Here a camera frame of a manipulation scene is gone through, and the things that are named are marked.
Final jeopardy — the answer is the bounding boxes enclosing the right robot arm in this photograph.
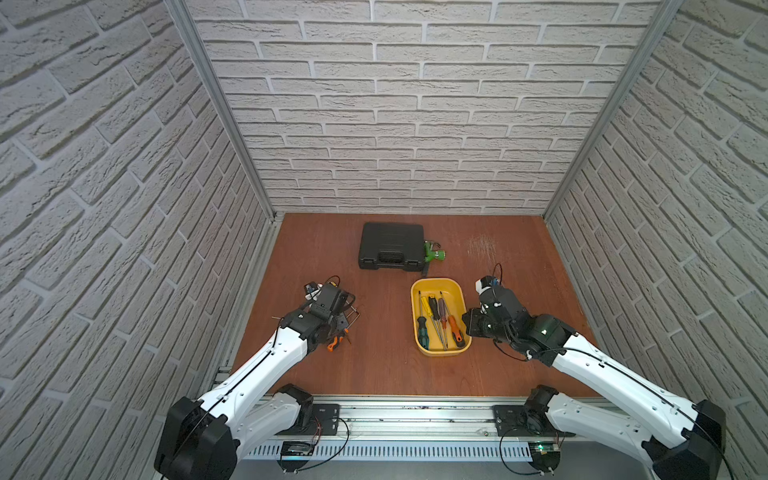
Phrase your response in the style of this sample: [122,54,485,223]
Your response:
[462,276,726,479]

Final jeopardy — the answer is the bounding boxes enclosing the orange screwdriver long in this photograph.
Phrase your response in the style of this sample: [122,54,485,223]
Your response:
[445,301,466,349]

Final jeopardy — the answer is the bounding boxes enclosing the aluminium front rail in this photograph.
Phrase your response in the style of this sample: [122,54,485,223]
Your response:
[246,398,567,458]

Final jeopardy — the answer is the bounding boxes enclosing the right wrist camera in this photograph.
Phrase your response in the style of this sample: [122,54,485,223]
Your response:
[475,275,500,294]

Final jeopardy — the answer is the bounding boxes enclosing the green hose nozzle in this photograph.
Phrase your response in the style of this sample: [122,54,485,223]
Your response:
[424,240,446,263]

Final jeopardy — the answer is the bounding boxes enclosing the yellow storage box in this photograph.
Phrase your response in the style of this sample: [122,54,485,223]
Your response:
[410,278,472,357]

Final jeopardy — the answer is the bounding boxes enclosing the black yellow cap screwdriver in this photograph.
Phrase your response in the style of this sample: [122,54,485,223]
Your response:
[427,296,447,350]

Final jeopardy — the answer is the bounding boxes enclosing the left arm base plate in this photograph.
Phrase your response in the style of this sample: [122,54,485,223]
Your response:
[276,403,340,436]

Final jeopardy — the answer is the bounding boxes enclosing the yellow handle screwdriver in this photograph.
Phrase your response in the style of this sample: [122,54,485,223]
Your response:
[421,294,437,334]

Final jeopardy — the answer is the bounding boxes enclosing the green black screwdriver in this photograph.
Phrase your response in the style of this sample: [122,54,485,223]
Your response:
[417,292,430,350]

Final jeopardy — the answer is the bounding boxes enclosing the blue clear handle screwdriver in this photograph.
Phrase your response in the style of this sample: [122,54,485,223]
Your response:
[437,294,448,337]

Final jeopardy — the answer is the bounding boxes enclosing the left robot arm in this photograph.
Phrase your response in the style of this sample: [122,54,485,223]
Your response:
[154,280,356,479]

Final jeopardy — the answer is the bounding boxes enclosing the black plastic tool case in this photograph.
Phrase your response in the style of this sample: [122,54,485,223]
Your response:
[358,222,425,272]

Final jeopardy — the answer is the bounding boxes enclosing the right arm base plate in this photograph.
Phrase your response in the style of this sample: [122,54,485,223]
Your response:
[491,405,573,438]

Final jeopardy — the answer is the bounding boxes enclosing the orange black screwdriver lower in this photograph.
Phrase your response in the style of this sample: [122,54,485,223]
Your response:
[327,334,345,352]

